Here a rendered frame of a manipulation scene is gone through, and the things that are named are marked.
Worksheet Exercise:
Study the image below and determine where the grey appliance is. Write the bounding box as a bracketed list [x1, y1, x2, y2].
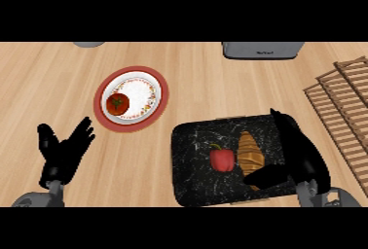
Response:
[220, 41, 306, 60]

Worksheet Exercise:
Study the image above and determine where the red bell pepper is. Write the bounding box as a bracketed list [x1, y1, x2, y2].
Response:
[208, 143, 236, 173]

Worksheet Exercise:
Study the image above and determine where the wooden tiered shelf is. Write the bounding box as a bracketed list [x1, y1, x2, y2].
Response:
[301, 55, 368, 197]

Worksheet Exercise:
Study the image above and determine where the red tomato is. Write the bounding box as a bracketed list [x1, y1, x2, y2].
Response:
[105, 92, 131, 117]

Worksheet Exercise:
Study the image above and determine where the golden brown croissant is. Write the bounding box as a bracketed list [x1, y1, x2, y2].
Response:
[236, 130, 267, 192]

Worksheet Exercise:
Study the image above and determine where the grey round object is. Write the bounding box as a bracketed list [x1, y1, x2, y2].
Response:
[72, 41, 106, 49]

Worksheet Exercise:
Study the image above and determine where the red round placemat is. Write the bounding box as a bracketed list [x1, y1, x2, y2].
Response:
[91, 65, 171, 133]

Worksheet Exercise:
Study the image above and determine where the black marble tray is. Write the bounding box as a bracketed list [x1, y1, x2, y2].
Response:
[170, 114, 298, 207]

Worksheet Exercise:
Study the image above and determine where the white floral plate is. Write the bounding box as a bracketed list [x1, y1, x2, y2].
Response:
[100, 70, 161, 125]

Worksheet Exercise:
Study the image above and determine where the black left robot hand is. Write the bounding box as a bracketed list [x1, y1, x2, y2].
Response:
[35, 116, 96, 191]

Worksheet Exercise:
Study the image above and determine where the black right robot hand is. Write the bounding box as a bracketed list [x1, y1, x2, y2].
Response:
[242, 108, 332, 196]

